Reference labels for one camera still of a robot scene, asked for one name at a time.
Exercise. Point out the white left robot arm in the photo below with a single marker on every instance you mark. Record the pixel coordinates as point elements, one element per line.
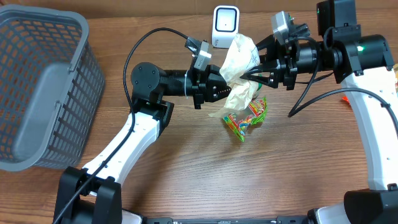
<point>92,194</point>

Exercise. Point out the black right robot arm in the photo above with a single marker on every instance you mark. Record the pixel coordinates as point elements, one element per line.
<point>363,68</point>

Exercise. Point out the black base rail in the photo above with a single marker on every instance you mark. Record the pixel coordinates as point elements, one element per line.
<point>224,221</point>

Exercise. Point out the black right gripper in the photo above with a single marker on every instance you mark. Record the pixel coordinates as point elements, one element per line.
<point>284,63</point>

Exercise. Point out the grey plastic basket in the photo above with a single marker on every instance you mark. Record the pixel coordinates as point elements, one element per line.
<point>51,87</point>

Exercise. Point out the green candy bag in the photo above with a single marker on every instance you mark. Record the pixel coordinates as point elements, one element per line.
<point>254,114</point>

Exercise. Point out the orange pasta packet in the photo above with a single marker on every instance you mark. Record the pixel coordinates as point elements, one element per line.
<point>345,98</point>

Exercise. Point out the white barcode scanner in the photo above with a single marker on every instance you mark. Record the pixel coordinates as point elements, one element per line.
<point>225,25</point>

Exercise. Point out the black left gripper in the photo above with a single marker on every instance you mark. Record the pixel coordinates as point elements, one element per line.
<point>206,84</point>

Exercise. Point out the white brown cookie bag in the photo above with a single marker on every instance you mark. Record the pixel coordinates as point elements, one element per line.
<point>242,56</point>

